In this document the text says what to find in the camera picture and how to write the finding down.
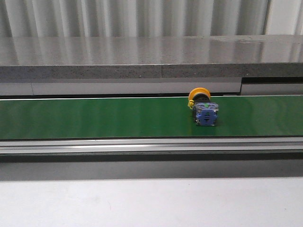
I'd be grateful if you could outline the green conveyor belt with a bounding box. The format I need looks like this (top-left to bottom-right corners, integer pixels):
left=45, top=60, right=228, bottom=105
left=0, top=96, right=303, bottom=140

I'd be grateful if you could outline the grey stone countertop slab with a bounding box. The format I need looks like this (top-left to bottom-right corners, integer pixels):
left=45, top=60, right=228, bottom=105
left=0, top=35, right=303, bottom=82

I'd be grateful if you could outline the white panel under countertop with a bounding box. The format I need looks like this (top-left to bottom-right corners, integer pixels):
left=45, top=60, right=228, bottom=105
left=0, top=77, right=303, bottom=96

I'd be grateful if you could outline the white corrugated curtain backdrop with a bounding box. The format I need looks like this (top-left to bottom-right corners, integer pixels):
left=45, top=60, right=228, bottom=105
left=0, top=0, right=303, bottom=37

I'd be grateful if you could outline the yellow push button switch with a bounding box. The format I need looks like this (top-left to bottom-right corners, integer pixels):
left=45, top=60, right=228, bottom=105
left=188, top=87, right=219, bottom=126

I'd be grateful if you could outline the aluminium conveyor front rail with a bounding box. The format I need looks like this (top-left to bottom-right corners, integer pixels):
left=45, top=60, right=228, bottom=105
left=0, top=137, right=303, bottom=155

